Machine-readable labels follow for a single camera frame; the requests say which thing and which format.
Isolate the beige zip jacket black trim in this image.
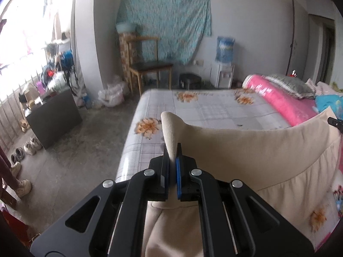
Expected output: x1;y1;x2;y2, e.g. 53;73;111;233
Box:
141;107;342;256

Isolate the cyan cartoon clothing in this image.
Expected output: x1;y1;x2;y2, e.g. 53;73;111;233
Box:
315;95;343;120

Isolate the pink floral fleece blanket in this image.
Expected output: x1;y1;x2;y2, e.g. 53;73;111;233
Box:
230;75;341;224

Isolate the grey patterned pillow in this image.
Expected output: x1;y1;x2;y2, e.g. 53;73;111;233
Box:
265;74;314;100

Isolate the black small stool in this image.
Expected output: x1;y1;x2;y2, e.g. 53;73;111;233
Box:
179;73;202;90

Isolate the white plastic bag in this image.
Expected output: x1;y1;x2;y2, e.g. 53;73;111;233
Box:
98;81;130;107

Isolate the wooden chair black seat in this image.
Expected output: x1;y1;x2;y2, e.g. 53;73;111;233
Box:
125;36;173;96

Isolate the blue water jug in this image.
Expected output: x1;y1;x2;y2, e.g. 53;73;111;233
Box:
215;37;235;64

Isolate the dark low cabinet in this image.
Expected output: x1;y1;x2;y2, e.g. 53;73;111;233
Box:
25;89;82;149

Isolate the patterned cardboard box stack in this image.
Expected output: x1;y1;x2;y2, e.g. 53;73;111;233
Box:
119;32;137;84

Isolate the white sneaker pair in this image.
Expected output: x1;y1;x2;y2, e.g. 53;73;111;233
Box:
24;137;42;155

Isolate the teal plastic basin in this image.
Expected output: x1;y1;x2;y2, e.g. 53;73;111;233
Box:
116;22;137;34

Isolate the grey slipper pair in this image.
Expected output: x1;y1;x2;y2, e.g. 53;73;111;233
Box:
11;147;25;164

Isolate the blue bicycle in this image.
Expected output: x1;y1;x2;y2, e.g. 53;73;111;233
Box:
41;49;80;96

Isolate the red gift bag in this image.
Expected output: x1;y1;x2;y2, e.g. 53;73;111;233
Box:
1;206;30;248

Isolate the person in maroon trousers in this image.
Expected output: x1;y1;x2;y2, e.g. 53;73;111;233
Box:
0;149;32;198

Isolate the wall power socket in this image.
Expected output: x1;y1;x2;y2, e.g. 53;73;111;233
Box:
193;59;203;66

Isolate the teal floral wall cloth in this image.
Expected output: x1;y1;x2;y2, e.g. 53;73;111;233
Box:
117;0;212;65

